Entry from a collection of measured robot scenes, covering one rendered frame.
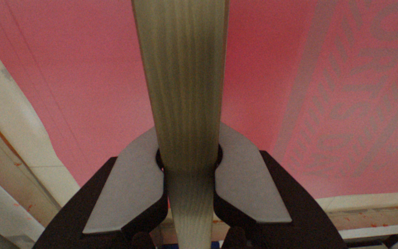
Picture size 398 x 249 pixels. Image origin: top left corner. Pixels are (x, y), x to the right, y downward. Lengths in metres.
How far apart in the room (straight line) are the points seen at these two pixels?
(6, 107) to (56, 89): 0.07
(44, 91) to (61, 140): 0.06
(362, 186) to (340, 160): 0.10
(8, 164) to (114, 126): 0.14
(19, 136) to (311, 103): 0.35
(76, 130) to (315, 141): 0.31
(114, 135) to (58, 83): 0.07
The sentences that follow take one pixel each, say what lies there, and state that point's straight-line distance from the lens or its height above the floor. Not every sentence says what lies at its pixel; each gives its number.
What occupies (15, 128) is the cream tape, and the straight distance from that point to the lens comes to 0.28.
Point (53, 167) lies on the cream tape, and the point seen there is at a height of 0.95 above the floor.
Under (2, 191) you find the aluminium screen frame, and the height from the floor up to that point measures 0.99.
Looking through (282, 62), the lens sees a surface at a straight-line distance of 0.18.
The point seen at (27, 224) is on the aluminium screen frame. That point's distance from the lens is 0.36.
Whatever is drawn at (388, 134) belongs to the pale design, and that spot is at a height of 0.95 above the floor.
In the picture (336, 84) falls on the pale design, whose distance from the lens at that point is 0.23.
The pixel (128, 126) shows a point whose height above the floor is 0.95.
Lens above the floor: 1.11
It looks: 59 degrees down
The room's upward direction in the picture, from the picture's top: 174 degrees clockwise
